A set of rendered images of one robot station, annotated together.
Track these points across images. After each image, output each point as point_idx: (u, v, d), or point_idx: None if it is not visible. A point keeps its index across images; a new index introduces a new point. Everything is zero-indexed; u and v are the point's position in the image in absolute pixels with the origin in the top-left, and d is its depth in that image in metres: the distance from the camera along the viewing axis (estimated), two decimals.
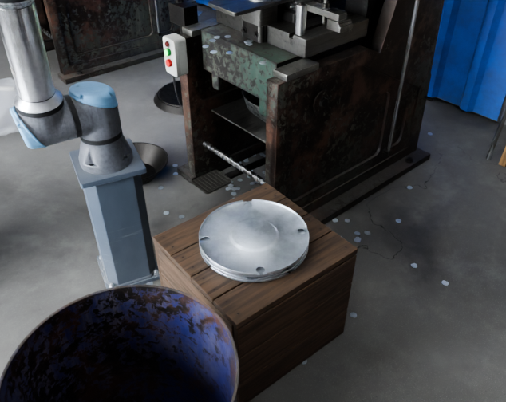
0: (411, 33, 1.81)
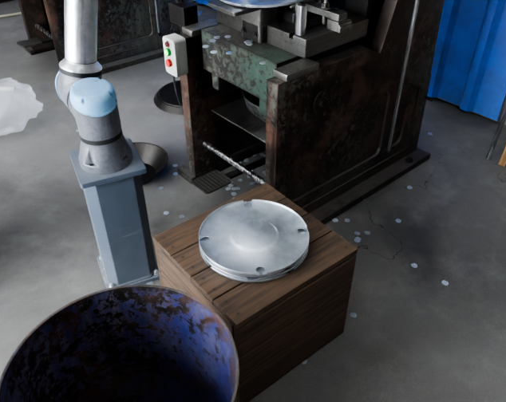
0: (411, 33, 1.81)
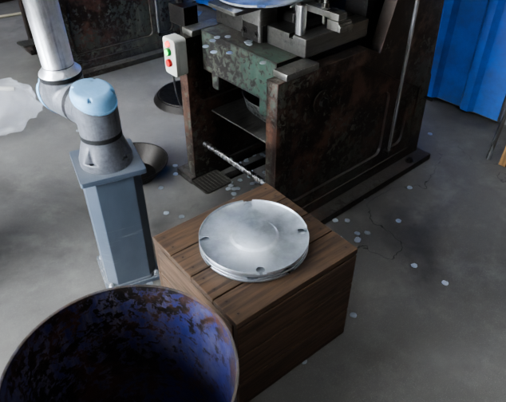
0: (411, 33, 1.81)
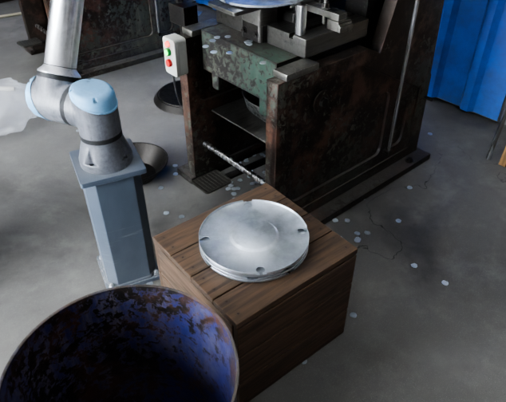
0: (411, 33, 1.81)
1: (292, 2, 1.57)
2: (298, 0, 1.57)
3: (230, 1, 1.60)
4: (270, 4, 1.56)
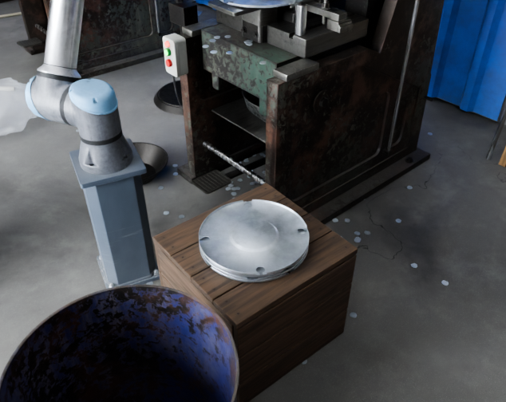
0: (411, 33, 1.81)
1: None
2: None
3: (286, 3, 1.57)
4: None
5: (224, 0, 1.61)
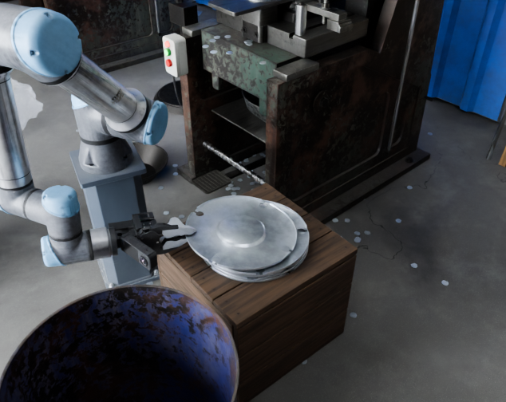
0: (411, 33, 1.81)
1: (288, 250, 1.29)
2: (294, 245, 1.30)
3: (212, 258, 1.25)
4: (266, 258, 1.26)
5: (204, 207, 1.40)
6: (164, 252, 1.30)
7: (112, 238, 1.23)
